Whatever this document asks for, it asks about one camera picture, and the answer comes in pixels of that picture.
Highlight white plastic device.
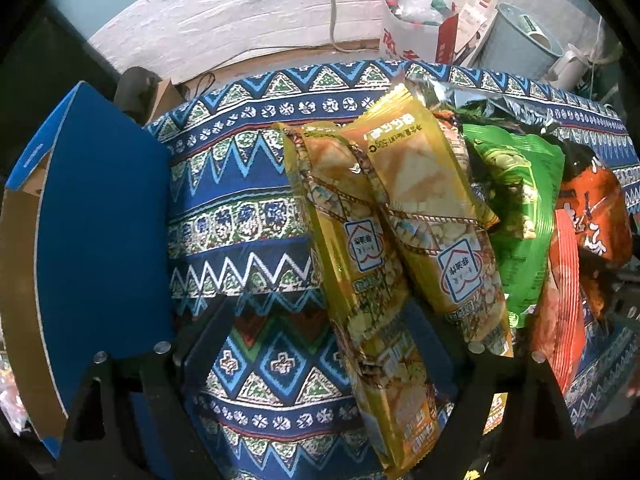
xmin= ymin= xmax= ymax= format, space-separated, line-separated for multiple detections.
xmin=545 ymin=42 xmax=601 ymax=88

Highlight grey plug with cable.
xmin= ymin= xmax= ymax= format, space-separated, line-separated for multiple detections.
xmin=320 ymin=0 xmax=381 ymax=53

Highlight orange snack packet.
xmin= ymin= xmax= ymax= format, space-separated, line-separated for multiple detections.
xmin=555 ymin=145 xmax=633 ymax=321

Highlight yellow snack packet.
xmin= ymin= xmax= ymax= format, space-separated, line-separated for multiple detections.
xmin=340 ymin=82 xmax=516 ymax=358
xmin=274 ymin=122 xmax=443 ymax=471

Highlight red striped snack packet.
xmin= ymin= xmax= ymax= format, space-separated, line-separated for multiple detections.
xmin=530 ymin=207 xmax=588 ymax=396

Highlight patterned blue blanket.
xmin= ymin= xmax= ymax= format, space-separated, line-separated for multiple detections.
xmin=145 ymin=60 xmax=640 ymax=480

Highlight crumpled plastic waste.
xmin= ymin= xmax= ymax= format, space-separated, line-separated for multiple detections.
xmin=387 ymin=0 xmax=456 ymax=26

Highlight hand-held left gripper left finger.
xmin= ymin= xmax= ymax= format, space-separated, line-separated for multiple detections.
xmin=55 ymin=294 xmax=237 ymax=480

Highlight brown cardboard box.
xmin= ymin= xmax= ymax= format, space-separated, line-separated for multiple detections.
xmin=145 ymin=77 xmax=186 ymax=126

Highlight light blue waste bin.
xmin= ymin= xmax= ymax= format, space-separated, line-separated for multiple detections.
xmin=480 ymin=2 xmax=563 ymax=81

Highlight green snack packet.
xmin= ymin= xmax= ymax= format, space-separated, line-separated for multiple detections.
xmin=462 ymin=122 xmax=566 ymax=331

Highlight red and white carton box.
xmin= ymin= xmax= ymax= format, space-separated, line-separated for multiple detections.
xmin=382 ymin=0 xmax=458 ymax=66

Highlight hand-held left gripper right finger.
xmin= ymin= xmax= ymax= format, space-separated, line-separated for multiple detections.
xmin=404 ymin=304 xmax=578 ymax=480

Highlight blue cardboard box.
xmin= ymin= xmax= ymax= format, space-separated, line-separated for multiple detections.
xmin=0 ymin=80 xmax=177 ymax=457

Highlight black cable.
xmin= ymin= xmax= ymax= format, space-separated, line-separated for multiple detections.
xmin=187 ymin=72 xmax=216 ymax=98

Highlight silver foil snack packet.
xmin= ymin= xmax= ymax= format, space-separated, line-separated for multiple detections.
xmin=407 ymin=62 xmax=556 ymax=133

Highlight clear plastic tray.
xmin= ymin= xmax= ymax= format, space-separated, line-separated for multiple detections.
xmin=452 ymin=0 xmax=503 ymax=66

